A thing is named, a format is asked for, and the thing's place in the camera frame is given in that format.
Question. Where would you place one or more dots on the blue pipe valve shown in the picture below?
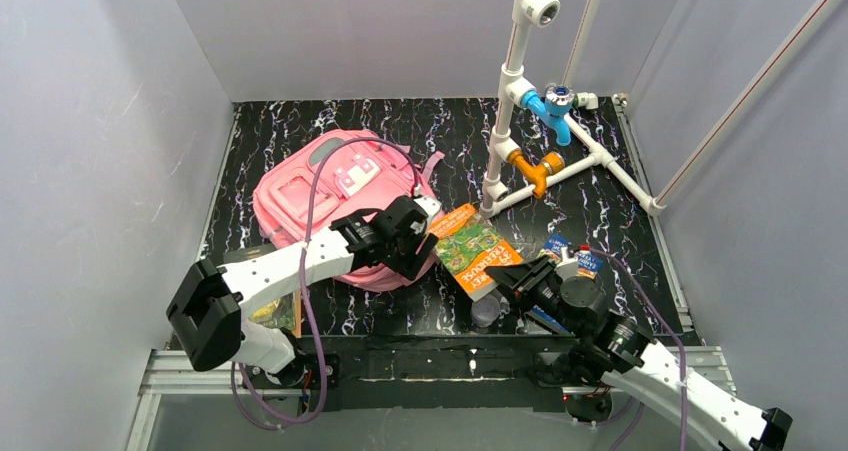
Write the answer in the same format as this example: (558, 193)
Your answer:
(552, 107)

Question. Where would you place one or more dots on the orange 39-storey treehouse book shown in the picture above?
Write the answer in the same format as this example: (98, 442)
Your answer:
(467, 245)

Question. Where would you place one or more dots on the orange pipe fitting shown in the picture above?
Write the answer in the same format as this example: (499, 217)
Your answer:
(537, 174)

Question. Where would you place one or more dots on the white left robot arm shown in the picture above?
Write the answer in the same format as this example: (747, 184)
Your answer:
(211, 309)

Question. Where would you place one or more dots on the blue 91-storey treehouse book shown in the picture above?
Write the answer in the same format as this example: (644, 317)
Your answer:
(551, 249)

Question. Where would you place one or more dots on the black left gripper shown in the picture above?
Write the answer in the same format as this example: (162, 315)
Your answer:
(416, 244)

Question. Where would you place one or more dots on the green gold book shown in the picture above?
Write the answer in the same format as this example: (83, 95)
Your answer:
(282, 313)

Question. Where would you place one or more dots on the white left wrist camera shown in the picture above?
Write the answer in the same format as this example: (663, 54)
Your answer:
(430, 206)

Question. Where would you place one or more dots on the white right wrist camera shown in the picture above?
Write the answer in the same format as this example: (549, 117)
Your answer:
(574, 262)

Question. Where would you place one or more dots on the white PVC pipe frame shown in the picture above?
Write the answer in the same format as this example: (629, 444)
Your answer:
(510, 176)

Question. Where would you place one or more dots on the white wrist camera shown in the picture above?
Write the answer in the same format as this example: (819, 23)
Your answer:
(430, 206)
(574, 262)

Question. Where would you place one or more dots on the white wall conduit pipe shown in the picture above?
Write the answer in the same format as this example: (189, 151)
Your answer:
(754, 91)

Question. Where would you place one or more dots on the pink student backpack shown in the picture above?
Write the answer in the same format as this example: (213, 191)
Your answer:
(342, 171)

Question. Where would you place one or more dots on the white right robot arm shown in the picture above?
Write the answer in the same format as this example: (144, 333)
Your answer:
(611, 350)

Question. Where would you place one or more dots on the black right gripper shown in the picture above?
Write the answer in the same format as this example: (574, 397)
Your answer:
(530, 286)

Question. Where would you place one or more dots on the aluminium frame rail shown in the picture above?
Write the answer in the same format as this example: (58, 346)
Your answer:
(169, 373)

